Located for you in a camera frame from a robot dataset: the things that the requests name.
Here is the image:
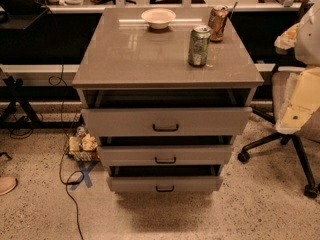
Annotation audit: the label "grey drawer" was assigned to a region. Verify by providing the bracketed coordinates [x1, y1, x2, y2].
[107, 165, 223, 193]
[82, 107, 251, 137]
[98, 145, 233, 166]

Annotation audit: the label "white bowl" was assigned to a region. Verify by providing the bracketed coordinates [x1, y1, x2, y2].
[141, 8, 176, 30]

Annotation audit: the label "grey bottom drawer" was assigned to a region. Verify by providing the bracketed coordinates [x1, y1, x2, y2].
[107, 165, 223, 193]

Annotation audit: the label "orange soda can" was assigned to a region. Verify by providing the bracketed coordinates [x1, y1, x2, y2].
[208, 5, 229, 42]

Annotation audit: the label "grey top drawer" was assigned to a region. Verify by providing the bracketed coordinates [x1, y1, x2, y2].
[82, 107, 251, 137]

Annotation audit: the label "black desk frame leg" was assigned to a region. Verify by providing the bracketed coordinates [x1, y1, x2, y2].
[0, 69, 83, 130]

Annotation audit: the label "black desk chair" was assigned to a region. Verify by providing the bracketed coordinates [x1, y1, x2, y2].
[0, 0, 50, 30]

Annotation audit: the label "pink shoe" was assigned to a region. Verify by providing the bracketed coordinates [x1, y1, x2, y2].
[0, 177, 18, 196]

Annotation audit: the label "green soda can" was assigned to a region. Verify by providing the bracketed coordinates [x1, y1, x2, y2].
[188, 25, 211, 66]

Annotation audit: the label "blue tape cross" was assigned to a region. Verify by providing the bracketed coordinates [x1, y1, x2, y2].
[70, 161, 98, 190]

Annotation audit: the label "office chair beige seat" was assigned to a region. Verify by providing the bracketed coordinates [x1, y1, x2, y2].
[237, 0, 320, 199]

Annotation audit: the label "colourful crumpled snack bags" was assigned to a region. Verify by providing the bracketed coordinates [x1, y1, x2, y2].
[68, 126, 99, 162]

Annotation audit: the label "grey middle drawer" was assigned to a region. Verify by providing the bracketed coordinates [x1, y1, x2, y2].
[98, 145, 233, 166]

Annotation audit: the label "black floor cable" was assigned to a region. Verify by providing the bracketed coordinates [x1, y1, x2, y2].
[47, 63, 86, 240]

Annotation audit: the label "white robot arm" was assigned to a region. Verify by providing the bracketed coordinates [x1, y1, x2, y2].
[275, 0, 320, 134]

